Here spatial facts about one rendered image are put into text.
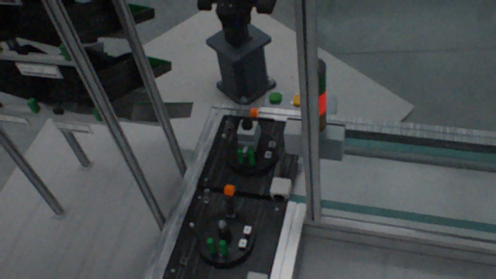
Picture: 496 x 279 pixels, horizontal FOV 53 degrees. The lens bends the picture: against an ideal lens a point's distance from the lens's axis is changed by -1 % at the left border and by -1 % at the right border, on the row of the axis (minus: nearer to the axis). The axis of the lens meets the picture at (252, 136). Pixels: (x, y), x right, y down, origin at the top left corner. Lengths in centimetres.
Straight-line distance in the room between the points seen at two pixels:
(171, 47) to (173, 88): 22
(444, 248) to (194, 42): 112
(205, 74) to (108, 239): 66
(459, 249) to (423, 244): 8
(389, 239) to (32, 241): 95
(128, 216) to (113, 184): 13
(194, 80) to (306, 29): 98
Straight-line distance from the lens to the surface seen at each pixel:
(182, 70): 178
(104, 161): 159
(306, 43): 81
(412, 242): 125
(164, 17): 355
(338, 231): 124
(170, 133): 128
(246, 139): 125
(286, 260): 118
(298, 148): 105
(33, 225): 155
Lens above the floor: 202
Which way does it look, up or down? 50 degrees down
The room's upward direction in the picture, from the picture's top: 10 degrees counter-clockwise
